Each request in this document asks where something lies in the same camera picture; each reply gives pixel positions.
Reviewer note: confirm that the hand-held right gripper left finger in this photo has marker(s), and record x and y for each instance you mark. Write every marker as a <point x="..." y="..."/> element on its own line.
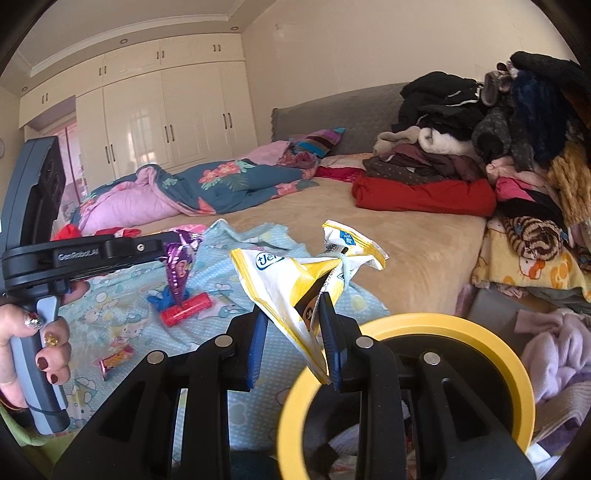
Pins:
<point x="257" y="355"/>

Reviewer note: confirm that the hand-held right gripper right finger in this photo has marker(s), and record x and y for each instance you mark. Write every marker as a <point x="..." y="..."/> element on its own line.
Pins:
<point x="332" y="355"/>

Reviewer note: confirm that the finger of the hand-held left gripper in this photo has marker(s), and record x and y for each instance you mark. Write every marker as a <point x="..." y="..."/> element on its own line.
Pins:
<point x="138" y="247"/>
<point x="129" y="266"/>

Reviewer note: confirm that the purple snack wrapper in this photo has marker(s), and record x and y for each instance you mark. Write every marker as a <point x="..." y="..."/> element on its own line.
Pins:
<point x="180" y="272"/>

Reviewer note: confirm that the yellow white snack wrapper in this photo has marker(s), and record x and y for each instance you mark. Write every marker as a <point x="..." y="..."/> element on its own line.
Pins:
<point x="286" y="286"/>

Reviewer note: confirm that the yellow rimmed black bin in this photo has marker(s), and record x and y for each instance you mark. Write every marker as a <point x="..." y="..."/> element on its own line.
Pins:
<point x="415" y="327"/>

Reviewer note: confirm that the person's left hand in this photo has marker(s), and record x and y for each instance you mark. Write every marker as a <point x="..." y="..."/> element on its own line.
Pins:
<point x="14" y="323"/>

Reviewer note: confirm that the red garment white print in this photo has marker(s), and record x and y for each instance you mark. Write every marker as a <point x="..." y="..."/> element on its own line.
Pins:
<point x="69" y="232"/>

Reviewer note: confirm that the small blue toy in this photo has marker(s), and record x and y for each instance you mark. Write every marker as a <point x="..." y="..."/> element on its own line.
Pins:
<point x="161" y="297"/>

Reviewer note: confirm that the light blue printed blanket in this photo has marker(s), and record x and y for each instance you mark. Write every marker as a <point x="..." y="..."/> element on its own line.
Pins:
<point x="115" y="314"/>

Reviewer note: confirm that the red cylinder tube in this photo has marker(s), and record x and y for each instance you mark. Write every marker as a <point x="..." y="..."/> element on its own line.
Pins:
<point x="184" y="314"/>

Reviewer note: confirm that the orange purple cookie packet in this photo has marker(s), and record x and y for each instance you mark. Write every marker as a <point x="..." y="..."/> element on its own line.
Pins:
<point x="115" y="361"/>

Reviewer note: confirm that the blue floral quilt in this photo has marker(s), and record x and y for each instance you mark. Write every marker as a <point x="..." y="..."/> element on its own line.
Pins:
<point x="221" y="180"/>

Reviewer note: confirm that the cream wardrobe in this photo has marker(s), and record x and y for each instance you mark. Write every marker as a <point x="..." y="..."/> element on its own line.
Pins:
<point x="138" y="115"/>

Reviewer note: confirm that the bed with beige sheet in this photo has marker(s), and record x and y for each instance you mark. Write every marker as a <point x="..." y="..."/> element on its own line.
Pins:
<point x="415" y="240"/>

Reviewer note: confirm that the grey box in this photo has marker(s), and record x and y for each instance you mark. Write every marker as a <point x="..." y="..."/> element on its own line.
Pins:
<point x="489" y="309"/>

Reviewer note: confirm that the pink cloth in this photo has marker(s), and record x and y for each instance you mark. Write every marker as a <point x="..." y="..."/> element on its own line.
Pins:
<point x="272" y="152"/>

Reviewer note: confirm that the red patterned cloth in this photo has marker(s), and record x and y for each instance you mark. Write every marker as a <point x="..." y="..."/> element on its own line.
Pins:
<point x="337" y="173"/>

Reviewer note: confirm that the folded red cloth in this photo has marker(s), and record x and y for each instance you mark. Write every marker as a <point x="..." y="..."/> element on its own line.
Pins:
<point x="425" y="196"/>

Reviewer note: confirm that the yellow cartoon blanket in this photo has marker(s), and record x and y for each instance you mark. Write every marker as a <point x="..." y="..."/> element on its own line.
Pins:
<point x="503" y="267"/>

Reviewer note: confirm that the striped pillow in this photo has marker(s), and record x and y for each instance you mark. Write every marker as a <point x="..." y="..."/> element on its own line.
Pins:
<point x="318" y="141"/>

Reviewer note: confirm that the brown striped plush cloth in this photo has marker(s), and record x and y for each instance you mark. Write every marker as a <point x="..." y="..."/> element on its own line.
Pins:
<point x="531" y="237"/>

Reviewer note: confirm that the lavender fluffy cloth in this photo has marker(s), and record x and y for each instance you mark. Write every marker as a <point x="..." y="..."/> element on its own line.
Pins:
<point x="563" y="355"/>

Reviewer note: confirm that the beige knit cloth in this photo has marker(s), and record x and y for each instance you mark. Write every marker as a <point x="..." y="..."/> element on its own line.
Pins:
<point x="568" y="410"/>

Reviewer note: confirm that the grey padded headboard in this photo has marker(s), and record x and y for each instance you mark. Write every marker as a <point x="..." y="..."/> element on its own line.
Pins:
<point x="346" y="110"/>

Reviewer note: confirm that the pink garment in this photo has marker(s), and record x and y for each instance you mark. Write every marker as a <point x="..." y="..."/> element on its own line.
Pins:
<point x="512" y="184"/>

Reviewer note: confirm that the pile of dark clothes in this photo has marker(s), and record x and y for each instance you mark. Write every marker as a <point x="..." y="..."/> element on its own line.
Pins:
<point x="443" y="97"/>

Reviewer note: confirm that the mustard fuzzy garment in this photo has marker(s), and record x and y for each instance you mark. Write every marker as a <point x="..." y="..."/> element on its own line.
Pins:
<point x="570" y="180"/>

